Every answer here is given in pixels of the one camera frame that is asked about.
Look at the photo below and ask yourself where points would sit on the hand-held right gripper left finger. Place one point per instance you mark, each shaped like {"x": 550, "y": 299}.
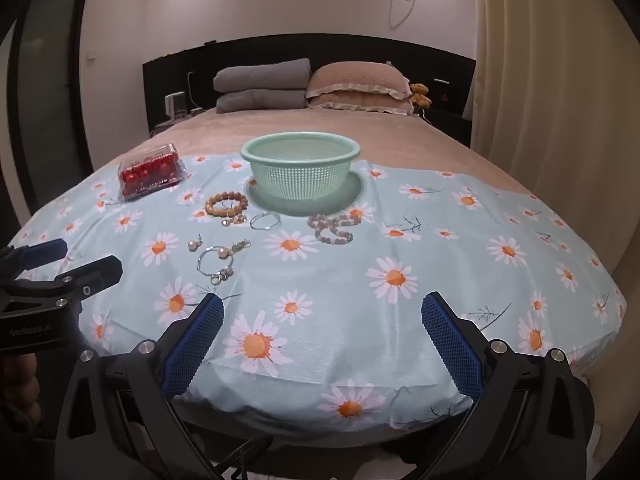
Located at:
{"x": 196, "y": 342}

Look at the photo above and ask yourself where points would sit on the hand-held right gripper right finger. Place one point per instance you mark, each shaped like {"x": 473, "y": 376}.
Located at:
{"x": 450, "y": 342}

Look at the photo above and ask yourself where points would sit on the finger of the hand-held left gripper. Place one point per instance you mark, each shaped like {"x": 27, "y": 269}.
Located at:
{"x": 95, "y": 272}
{"x": 44, "y": 252}

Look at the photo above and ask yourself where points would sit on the pearl earring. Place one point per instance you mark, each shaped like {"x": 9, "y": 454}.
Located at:
{"x": 192, "y": 245}

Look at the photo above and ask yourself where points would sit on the silver bangle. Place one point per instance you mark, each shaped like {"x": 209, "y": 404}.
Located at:
{"x": 256, "y": 225}

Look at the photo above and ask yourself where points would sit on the green plastic colander basket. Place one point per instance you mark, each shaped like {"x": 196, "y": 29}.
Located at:
{"x": 300, "y": 162}

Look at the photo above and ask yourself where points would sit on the person's left hand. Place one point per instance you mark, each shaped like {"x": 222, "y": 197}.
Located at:
{"x": 17, "y": 385}

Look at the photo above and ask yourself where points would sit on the clear box of cherry tomatoes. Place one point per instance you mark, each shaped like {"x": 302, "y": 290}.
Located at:
{"x": 150, "y": 172}

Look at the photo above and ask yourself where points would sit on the daisy print blanket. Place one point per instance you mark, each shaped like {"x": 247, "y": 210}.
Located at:
{"x": 340, "y": 290}

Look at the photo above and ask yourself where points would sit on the dark glass door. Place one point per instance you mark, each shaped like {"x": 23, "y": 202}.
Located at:
{"x": 47, "y": 85}

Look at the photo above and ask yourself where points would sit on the small white appliance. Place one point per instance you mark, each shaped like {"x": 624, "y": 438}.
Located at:
{"x": 175, "y": 105}

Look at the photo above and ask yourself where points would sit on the beige bedspread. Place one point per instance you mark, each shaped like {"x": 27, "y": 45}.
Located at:
{"x": 400, "y": 140}

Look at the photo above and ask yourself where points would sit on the black headboard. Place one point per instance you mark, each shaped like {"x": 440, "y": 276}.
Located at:
{"x": 200, "y": 67}

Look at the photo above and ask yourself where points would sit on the grey pillow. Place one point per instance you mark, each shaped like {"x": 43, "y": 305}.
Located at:
{"x": 260, "y": 101}
{"x": 262, "y": 76}

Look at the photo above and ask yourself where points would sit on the brown teddy bear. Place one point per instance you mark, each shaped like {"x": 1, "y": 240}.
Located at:
{"x": 420, "y": 94}

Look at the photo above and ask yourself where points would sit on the beige frilled pillow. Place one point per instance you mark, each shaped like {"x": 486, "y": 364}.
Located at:
{"x": 355, "y": 79}
{"x": 360, "y": 105}

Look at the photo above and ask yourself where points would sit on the beige curtain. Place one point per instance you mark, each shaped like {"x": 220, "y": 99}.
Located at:
{"x": 560, "y": 85}

